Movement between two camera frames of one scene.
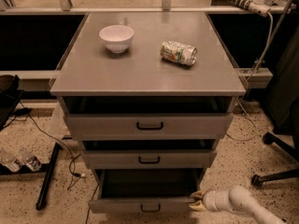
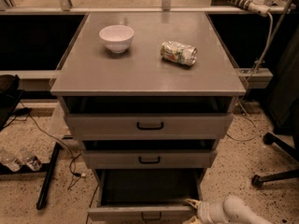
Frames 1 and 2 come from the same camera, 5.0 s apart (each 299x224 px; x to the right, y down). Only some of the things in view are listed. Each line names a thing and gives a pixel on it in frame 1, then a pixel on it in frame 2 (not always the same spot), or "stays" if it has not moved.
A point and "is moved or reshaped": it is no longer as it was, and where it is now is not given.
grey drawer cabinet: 149,95 stays
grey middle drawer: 148,159 stays
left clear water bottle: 7,159 stays
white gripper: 208,200 -> 206,209
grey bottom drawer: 145,190 is moved or reshaped
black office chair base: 291,147 stays
